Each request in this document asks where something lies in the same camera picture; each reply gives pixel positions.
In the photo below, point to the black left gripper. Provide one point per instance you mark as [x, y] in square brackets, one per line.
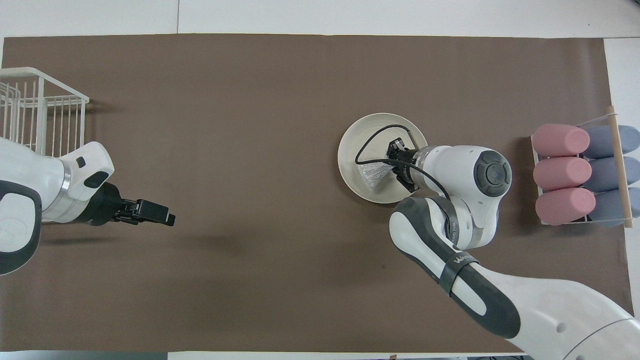
[107, 207]

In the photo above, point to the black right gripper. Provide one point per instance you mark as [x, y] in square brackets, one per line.
[411, 167]

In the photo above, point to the silver foil snack bag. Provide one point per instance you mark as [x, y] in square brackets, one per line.
[375, 174]

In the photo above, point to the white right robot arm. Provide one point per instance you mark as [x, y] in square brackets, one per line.
[550, 305]

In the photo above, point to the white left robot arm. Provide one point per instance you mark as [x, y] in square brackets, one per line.
[30, 190]

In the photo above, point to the cream round plate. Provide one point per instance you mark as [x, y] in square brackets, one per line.
[360, 145]

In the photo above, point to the brown table mat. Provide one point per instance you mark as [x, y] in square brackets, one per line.
[250, 125]

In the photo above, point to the pink cup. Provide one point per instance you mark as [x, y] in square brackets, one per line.
[560, 140]
[562, 206]
[560, 173]

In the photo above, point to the blue cup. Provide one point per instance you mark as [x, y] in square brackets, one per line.
[605, 174]
[605, 142]
[607, 207]

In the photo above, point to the white cup rack wooden bar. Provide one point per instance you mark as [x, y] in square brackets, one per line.
[620, 165]

